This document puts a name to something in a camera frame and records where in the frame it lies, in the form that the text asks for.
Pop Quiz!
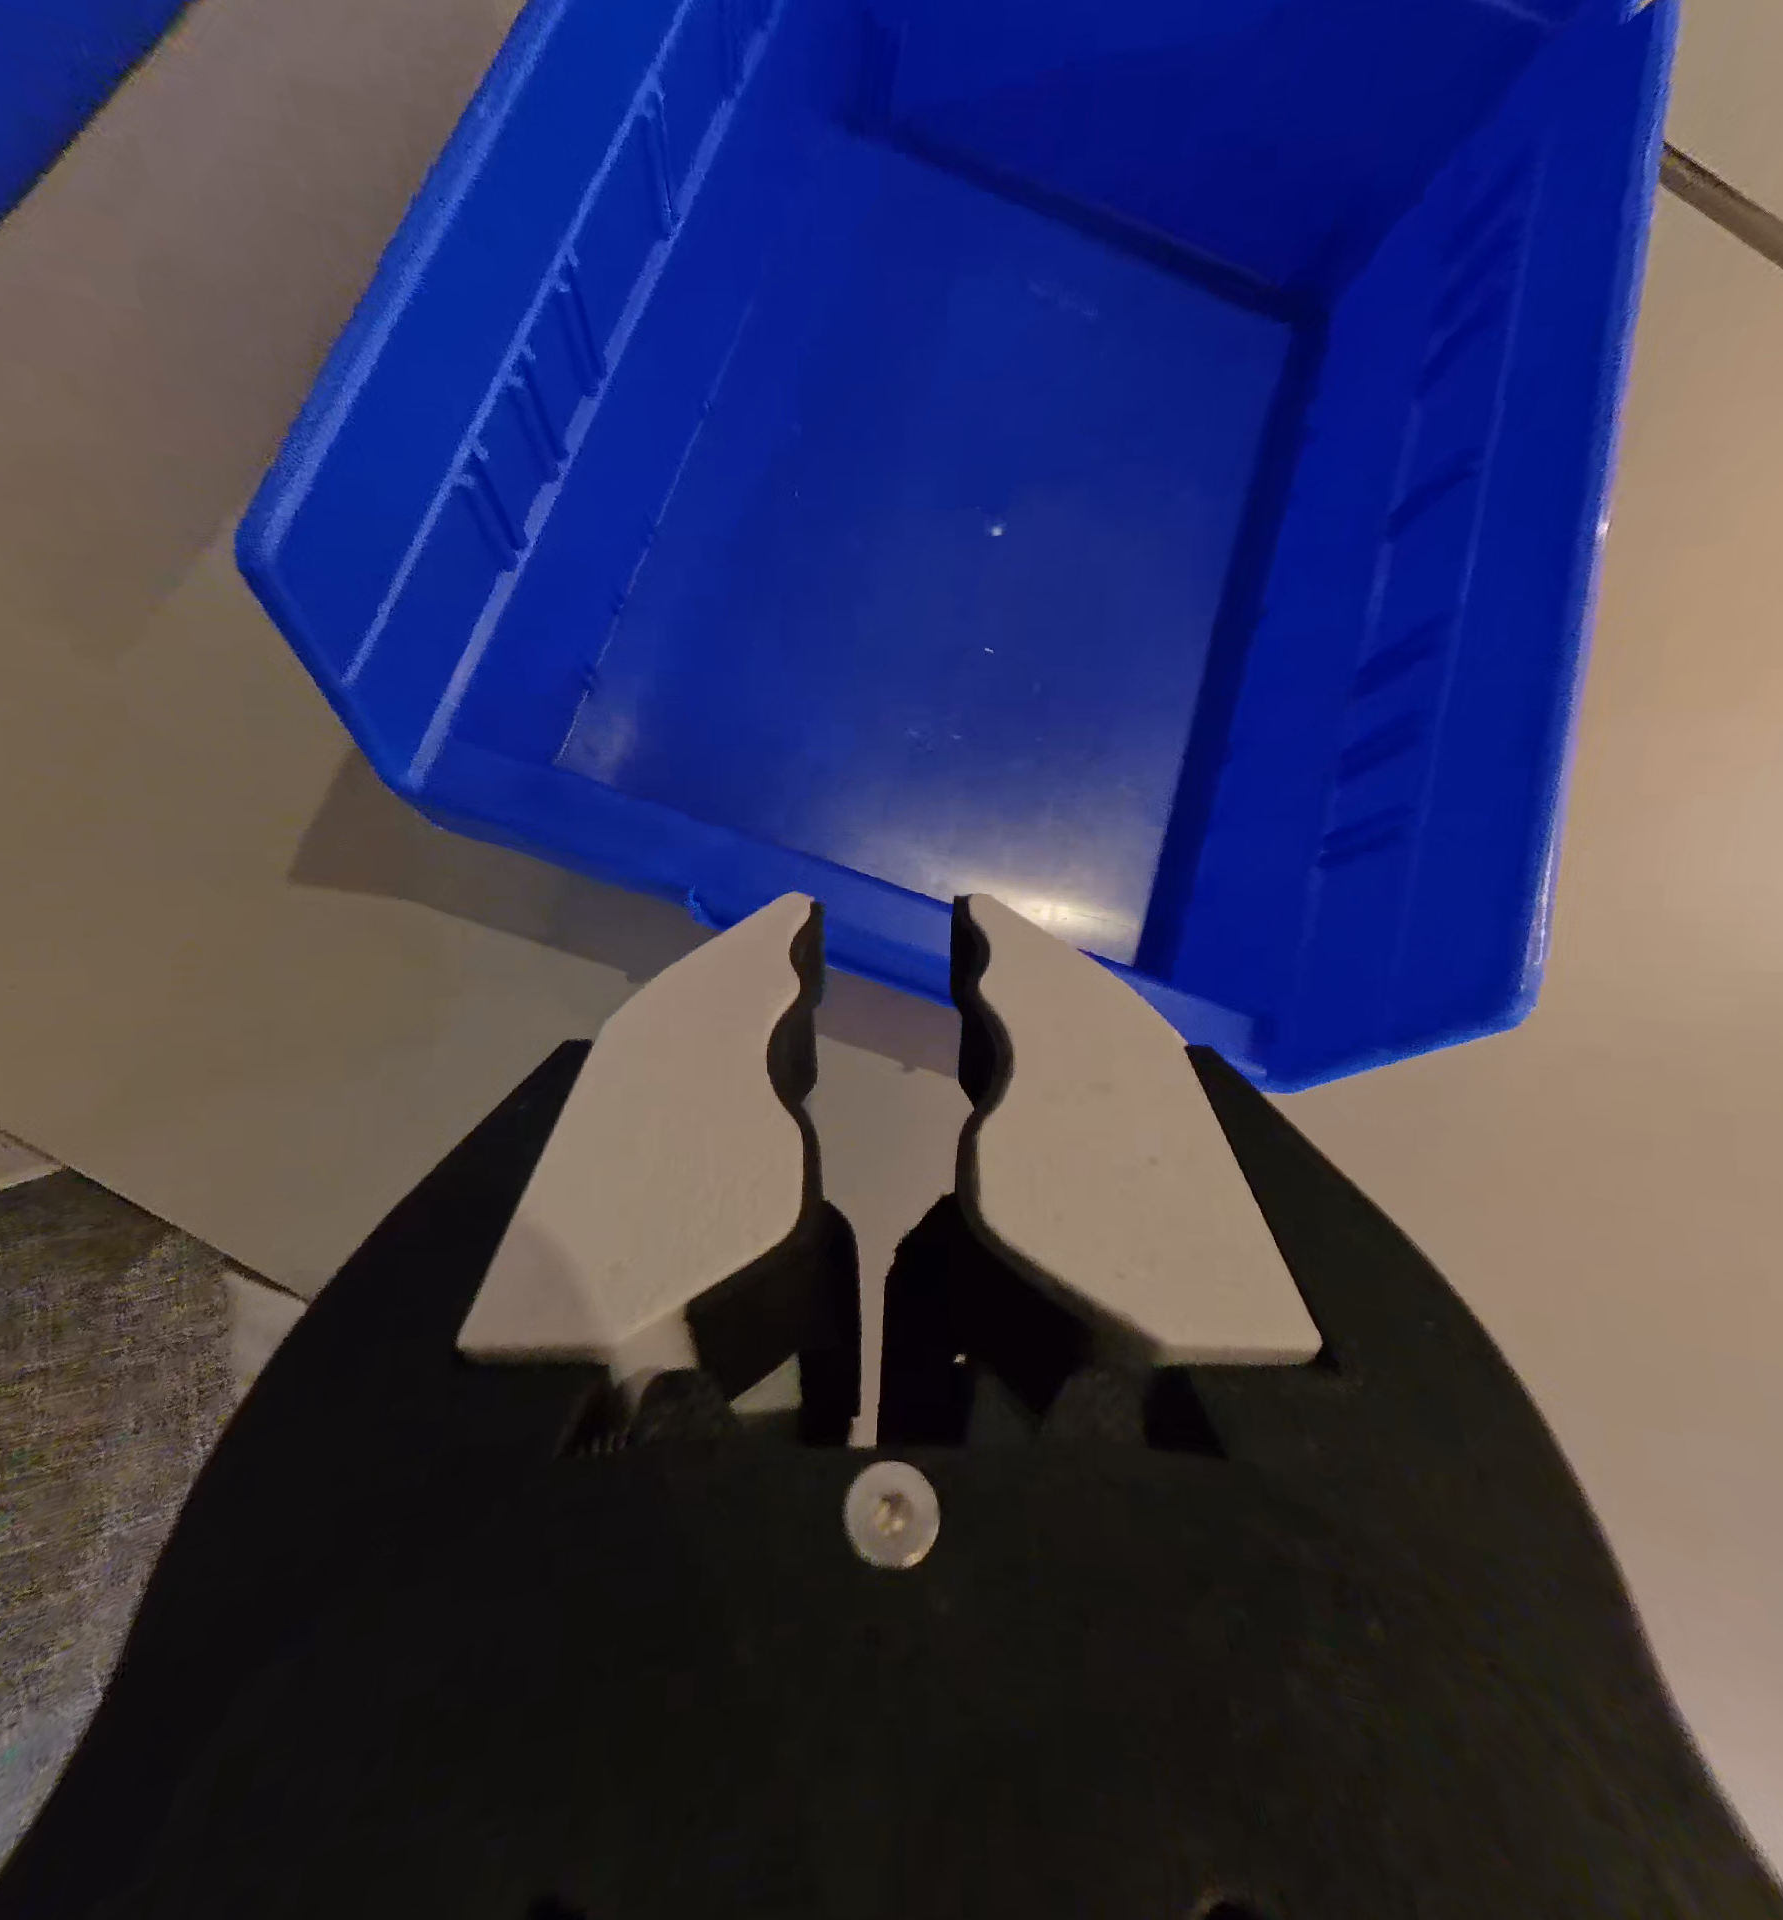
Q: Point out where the blue plastic bin with cubes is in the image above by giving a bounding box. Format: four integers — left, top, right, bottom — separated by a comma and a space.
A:
235, 0, 1685, 1095

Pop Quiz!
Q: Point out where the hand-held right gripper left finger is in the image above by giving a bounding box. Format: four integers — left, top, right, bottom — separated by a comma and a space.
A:
456, 891, 863, 1450

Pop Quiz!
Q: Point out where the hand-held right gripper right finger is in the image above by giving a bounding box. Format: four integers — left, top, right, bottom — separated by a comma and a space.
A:
875, 896, 1321, 1450

